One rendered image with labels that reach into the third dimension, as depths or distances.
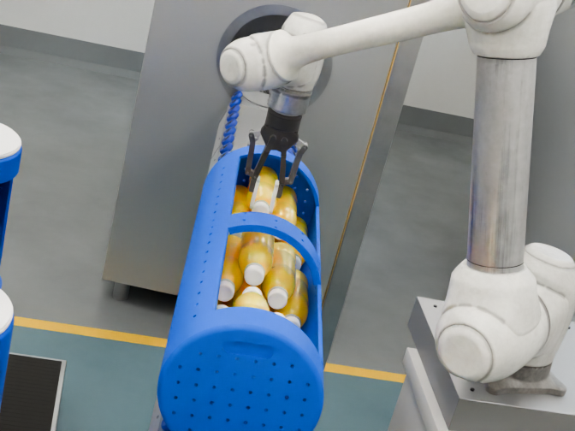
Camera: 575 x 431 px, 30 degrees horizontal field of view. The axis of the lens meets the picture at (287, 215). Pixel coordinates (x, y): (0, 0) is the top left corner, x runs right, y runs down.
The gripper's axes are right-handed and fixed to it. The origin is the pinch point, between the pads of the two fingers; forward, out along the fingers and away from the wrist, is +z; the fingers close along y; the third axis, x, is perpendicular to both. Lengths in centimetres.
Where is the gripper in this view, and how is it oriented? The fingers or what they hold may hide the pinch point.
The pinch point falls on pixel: (264, 195)
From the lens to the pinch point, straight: 238.5
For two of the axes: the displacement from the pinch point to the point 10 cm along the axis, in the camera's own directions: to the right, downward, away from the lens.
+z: -2.3, 8.9, 3.9
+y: -9.7, -2.2, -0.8
